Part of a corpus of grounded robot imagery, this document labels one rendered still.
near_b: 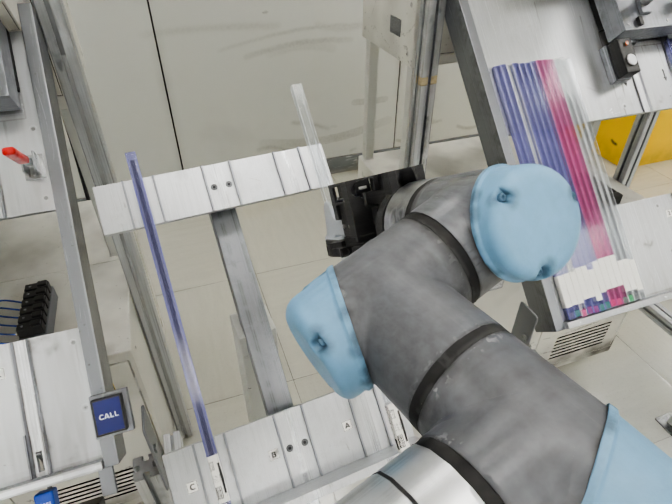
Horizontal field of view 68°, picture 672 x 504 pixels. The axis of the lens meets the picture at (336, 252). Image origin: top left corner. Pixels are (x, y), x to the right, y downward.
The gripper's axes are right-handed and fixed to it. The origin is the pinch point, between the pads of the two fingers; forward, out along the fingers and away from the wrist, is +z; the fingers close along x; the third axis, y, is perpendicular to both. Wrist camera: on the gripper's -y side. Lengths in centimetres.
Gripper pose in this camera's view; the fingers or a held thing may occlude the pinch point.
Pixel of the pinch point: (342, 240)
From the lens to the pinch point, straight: 63.5
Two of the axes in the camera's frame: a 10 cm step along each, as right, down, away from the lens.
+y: -2.2, -9.7, -1.3
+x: -9.1, 2.5, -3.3
